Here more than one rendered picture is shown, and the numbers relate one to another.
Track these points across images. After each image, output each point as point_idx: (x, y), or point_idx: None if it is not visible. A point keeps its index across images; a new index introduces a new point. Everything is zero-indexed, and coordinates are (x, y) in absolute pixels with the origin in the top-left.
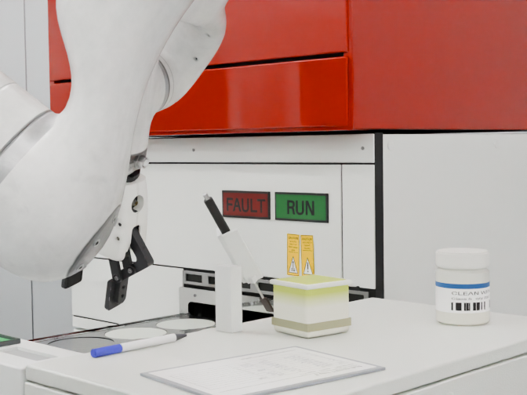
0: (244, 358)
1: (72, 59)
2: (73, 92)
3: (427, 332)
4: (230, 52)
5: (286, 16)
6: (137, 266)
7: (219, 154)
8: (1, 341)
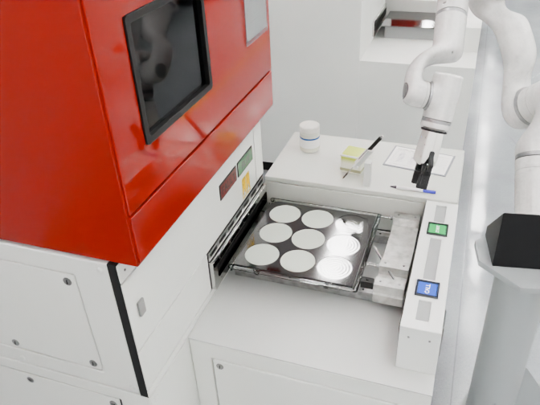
0: (409, 166)
1: (532, 71)
2: (529, 79)
3: (335, 150)
4: (239, 95)
5: (255, 60)
6: None
7: None
8: (437, 222)
